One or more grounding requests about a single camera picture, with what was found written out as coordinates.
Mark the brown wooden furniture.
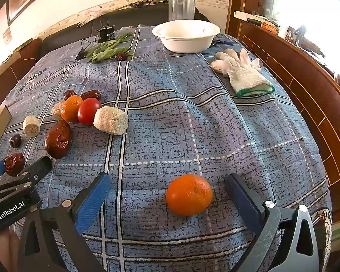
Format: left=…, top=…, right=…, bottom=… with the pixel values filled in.
left=0, top=38, right=43, bottom=105

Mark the person's left forearm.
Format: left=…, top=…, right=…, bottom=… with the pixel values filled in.
left=0, top=228, right=20, bottom=272

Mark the green leafy vegetable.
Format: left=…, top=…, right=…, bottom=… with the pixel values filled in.
left=83, top=32, right=136, bottom=63

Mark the small orange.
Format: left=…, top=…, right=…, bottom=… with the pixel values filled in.
left=60, top=95, right=84, bottom=122

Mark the white knit glove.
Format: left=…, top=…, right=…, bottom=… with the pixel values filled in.
left=210, top=48, right=275, bottom=97

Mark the blue plaid cloth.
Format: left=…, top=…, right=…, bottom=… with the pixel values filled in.
left=0, top=25, right=333, bottom=272

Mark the clear glass jar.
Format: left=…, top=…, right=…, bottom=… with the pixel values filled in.
left=168, top=0, right=195, bottom=22

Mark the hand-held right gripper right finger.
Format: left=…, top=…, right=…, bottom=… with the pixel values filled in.
left=224, top=173, right=321, bottom=272

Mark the large red date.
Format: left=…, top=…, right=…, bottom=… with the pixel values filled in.
left=44, top=120, right=72, bottom=159

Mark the black sofa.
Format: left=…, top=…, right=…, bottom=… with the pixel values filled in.
left=41, top=4, right=210, bottom=60

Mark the large beige rice cake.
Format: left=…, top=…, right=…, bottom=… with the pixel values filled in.
left=93, top=106, right=129, bottom=135

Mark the white bowl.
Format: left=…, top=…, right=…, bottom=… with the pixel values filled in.
left=152, top=20, right=221, bottom=53

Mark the large orange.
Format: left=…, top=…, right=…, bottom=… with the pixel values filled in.
left=166, top=174, right=214, bottom=216

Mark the wrinkled red date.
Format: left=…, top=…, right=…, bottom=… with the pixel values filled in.
left=4, top=152, right=26, bottom=177

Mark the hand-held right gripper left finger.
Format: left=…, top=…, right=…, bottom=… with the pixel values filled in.
left=17, top=172, right=112, bottom=272

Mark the black power adapter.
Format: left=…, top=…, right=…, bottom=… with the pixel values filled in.
left=98, top=26, right=115, bottom=44

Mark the cardboard box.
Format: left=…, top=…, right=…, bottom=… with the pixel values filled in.
left=0, top=105, right=12, bottom=165

